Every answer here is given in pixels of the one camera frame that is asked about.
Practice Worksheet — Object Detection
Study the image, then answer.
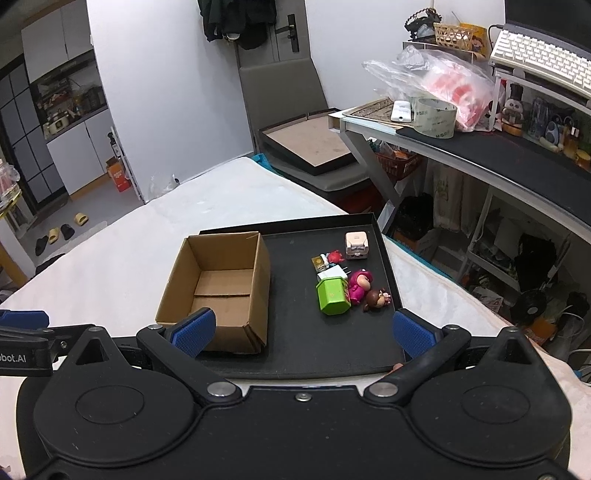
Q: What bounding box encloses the pink dinosaur costume figurine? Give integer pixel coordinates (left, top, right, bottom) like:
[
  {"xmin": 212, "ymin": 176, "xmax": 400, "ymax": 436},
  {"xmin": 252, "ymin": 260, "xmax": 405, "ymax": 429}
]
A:
[{"xmin": 348, "ymin": 269, "xmax": 373, "ymax": 305}]

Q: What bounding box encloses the green cartoon tin box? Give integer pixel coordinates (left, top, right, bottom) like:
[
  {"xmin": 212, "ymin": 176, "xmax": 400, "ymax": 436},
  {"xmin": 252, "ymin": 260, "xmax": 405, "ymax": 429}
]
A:
[{"xmin": 315, "ymin": 277, "xmax": 351, "ymax": 316}]

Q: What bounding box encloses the lilac toaster shaped toy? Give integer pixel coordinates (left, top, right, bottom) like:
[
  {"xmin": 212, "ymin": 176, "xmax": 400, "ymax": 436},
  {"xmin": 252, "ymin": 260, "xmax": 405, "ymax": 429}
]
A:
[{"xmin": 345, "ymin": 231, "xmax": 370, "ymax": 259}]

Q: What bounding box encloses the red crab keychain toy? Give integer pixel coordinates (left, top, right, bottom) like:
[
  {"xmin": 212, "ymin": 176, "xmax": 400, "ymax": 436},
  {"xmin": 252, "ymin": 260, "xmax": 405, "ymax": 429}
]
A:
[{"xmin": 311, "ymin": 250, "xmax": 346, "ymax": 272}]

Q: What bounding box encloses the white cube charger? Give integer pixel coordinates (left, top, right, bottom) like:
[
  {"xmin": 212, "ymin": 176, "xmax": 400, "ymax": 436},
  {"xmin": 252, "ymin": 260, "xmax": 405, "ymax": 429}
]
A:
[{"xmin": 317, "ymin": 265, "xmax": 349, "ymax": 282}]

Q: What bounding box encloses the black slipper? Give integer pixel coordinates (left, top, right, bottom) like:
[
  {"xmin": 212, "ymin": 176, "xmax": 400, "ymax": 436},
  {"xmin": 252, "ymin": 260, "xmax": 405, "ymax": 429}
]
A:
[
  {"xmin": 60, "ymin": 224, "xmax": 75, "ymax": 241},
  {"xmin": 35, "ymin": 235, "xmax": 48, "ymax": 257}
]

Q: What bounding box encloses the brown cardboard box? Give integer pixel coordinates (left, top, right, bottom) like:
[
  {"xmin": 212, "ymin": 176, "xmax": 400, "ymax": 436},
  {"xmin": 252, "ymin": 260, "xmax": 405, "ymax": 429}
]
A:
[{"xmin": 155, "ymin": 231, "xmax": 270, "ymax": 355}]

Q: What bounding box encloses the yellow slipper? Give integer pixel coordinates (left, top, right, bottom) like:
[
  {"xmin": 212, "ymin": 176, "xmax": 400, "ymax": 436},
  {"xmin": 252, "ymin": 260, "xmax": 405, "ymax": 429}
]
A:
[
  {"xmin": 48, "ymin": 228, "xmax": 60, "ymax": 244},
  {"xmin": 74, "ymin": 213, "xmax": 88, "ymax": 226}
]

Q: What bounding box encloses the black tray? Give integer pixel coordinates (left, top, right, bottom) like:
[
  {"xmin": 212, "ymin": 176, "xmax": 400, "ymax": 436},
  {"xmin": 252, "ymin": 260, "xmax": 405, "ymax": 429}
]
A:
[{"xmin": 198, "ymin": 213, "xmax": 405, "ymax": 380}]

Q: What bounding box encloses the orange box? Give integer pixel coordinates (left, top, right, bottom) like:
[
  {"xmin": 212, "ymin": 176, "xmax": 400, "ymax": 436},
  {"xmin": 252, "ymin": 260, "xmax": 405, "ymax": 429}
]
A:
[{"xmin": 106, "ymin": 157, "xmax": 131, "ymax": 192}]

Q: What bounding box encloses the red storage basket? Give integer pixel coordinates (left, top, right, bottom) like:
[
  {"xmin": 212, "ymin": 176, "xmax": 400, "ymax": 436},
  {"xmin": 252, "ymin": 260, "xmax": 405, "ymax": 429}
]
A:
[{"xmin": 376, "ymin": 153, "xmax": 423, "ymax": 183}]

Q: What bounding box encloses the white cabinet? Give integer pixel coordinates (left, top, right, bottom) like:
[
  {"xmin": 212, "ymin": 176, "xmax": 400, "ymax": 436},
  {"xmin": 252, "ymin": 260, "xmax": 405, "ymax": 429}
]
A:
[{"xmin": 21, "ymin": 1, "xmax": 115, "ymax": 194}]

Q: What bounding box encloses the white desk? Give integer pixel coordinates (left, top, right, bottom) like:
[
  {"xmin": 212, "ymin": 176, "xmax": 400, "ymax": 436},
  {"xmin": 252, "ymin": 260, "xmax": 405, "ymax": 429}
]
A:
[{"xmin": 329, "ymin": 110, "xmax": 590, "ymax": 242}]

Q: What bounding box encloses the roll of tape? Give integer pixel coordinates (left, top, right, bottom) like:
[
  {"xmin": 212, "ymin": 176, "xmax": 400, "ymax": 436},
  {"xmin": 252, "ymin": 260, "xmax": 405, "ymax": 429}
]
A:
[{"xmin": 413, "ymin": 97, "xmax": 457, "ymax": 139}]

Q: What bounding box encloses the white remote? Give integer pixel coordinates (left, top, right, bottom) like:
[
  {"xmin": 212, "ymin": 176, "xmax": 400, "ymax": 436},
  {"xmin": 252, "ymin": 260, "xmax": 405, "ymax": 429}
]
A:
[{"xmin": 391, "ymin": 100, "xmax": 413, "ymax": 123}]

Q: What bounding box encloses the panda figurine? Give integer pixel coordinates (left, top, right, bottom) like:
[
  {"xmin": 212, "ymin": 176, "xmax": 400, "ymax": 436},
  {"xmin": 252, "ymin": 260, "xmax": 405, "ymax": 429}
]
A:
[{"xmin": 501, "ymin": 83, "xmax": 525, "ymax": 137}]

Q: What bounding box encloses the plastic bag with red contents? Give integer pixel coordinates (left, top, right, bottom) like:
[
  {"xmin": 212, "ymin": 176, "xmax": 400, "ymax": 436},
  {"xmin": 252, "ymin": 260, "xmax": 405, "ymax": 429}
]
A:
[{"xmin": 363, "ymin": 46, "xmax": 498, "ymax": 133}]

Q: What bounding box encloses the grey chair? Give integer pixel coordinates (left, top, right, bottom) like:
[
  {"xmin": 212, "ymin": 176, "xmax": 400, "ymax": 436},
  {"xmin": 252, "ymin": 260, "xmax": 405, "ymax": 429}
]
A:
[{"xmin": 239, "ymin": 58, "xmax": 369, "ymax": 198}]

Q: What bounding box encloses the wicker basket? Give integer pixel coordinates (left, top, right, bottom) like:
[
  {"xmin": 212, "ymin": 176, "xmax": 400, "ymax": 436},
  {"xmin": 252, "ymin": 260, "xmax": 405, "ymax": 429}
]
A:
[{"xmin": 434, "ymin": 23, "xmax": 474, "ymax": 51}]

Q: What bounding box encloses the white keyboard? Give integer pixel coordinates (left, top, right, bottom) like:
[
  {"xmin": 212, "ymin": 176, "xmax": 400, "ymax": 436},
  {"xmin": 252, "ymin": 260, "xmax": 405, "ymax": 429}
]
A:
[{"xmin": 490, "ymin": 30, "xmax": 590, "ymax": 99}]

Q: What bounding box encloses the dark jacket hanging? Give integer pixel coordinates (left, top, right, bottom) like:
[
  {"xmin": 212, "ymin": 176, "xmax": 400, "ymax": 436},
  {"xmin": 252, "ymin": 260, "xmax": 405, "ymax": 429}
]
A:
[{"xmin": 197, "ymin": 0, "xmax": 276, "ymax": 50}]

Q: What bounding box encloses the black picture frame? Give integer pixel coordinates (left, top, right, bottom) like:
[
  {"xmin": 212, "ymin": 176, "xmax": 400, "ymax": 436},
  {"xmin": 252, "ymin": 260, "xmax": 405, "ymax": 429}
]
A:
[{"xmin": 259, "ymin": 109, "xmax": 356, "ymax": 176}]

